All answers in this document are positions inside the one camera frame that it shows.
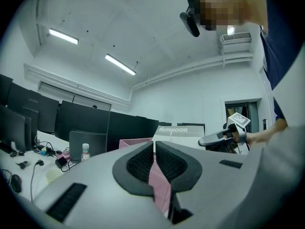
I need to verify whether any black computer mouse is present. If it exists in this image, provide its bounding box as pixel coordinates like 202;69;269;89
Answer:
10;174;22;193

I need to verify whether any wall air conditioner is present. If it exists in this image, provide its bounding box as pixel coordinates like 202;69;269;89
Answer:
219;32;253;54

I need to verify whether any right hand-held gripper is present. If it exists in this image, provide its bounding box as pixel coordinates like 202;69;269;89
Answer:
198;112;251;155

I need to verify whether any white wall duct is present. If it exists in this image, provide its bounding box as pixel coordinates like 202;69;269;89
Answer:
132;52;254;90

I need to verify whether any pink mesh tray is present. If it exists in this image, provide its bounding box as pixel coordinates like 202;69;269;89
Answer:
119;137;173;216

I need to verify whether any row of black monitors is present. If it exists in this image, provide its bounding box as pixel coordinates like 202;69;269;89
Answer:
0;74;205;162

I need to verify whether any black power adapter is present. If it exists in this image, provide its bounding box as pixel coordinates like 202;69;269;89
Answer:
55;156;69;169

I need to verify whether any pale cup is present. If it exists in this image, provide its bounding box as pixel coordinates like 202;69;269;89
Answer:
44;167;64;185

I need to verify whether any person's right forearm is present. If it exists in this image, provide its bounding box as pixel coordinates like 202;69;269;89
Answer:
246;125;289;150

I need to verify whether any person's head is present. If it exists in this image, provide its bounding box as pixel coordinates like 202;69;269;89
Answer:
188;0;267;32

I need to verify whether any long black cable with plug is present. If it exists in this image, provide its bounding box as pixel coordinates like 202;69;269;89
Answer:
30;159;45;202

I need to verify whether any small black clip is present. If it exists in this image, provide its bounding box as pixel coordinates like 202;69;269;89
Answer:
15;160;31;170

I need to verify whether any clear water bottle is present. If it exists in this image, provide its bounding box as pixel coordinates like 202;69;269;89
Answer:
80;143;91;162

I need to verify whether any person's navy shirt torso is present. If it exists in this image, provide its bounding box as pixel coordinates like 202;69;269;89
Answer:
258;22;301;130

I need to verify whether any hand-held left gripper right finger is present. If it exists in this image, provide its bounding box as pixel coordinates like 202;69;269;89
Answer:
155;141;254;229

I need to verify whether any black head-worn camera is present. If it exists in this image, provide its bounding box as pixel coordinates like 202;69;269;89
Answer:
179;6;201;38

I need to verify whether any tangle of black cables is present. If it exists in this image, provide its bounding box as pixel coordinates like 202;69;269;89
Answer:
33;141;58;157

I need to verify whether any white grey book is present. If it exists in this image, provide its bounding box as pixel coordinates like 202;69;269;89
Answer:
152;125;206;150

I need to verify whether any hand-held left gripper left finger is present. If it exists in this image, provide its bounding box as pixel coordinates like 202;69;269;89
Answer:
33;141;172;229

